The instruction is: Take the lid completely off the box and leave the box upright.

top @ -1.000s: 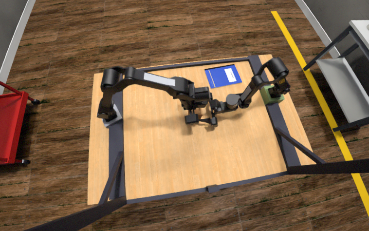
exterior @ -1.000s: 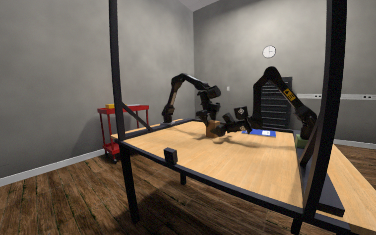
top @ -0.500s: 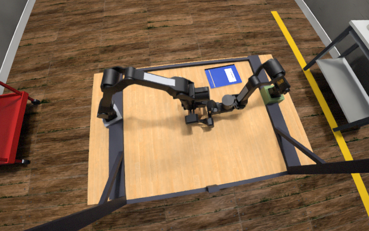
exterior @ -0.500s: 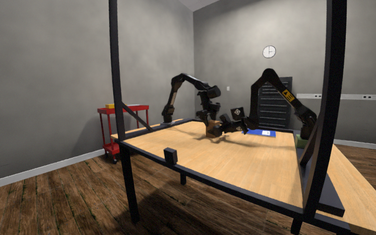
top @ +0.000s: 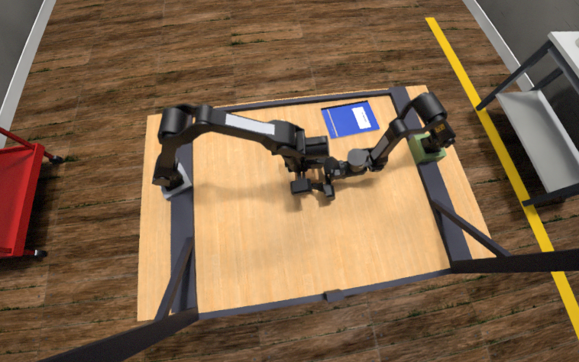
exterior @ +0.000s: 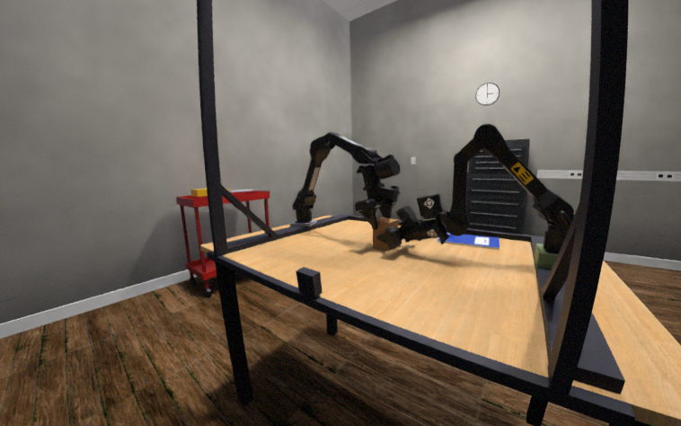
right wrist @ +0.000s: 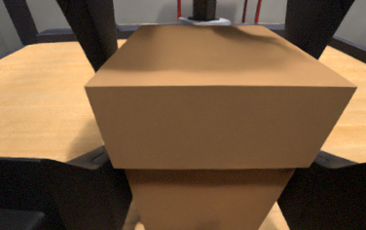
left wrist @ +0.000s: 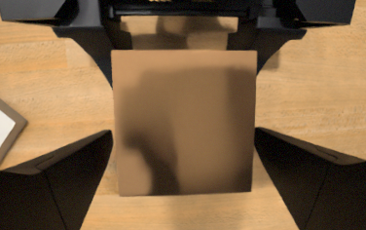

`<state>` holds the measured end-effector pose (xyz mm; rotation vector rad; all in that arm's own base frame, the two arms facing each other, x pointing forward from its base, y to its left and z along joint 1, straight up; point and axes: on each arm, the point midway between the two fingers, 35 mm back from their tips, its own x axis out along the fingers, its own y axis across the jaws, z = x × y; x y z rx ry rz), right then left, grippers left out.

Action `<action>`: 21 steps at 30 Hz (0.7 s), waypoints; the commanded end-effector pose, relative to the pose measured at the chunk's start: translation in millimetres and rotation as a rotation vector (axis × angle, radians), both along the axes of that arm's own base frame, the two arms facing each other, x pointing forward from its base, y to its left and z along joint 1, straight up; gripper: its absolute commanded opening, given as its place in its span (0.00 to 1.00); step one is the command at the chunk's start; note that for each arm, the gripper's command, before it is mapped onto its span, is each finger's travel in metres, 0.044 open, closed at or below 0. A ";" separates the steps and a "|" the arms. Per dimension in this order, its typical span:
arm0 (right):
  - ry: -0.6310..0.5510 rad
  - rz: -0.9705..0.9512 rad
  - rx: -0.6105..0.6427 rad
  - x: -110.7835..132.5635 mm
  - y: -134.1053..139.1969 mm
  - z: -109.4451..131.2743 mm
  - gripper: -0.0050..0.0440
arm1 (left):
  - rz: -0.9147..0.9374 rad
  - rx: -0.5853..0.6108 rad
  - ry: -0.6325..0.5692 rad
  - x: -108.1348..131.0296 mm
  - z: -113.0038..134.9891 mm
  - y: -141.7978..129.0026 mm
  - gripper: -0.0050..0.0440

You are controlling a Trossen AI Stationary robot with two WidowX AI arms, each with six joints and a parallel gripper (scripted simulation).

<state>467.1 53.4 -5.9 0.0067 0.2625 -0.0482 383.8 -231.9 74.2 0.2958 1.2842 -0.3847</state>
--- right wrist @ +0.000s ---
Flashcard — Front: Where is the brown cardboard box lid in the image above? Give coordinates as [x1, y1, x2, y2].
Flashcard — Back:
[84, 25, 357, 170]

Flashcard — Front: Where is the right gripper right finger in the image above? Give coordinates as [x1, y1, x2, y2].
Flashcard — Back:
[276, 150, 366, 230]

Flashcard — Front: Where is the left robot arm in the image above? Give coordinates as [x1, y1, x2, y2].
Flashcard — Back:
[188, 0, 220, 22]

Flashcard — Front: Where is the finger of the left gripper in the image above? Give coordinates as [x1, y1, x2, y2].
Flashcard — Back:
[283, 0, 355, 60]
[55, 0, 119, 73]

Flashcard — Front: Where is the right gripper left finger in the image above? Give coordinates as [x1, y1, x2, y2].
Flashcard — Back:
[0, 145, 133, 230]

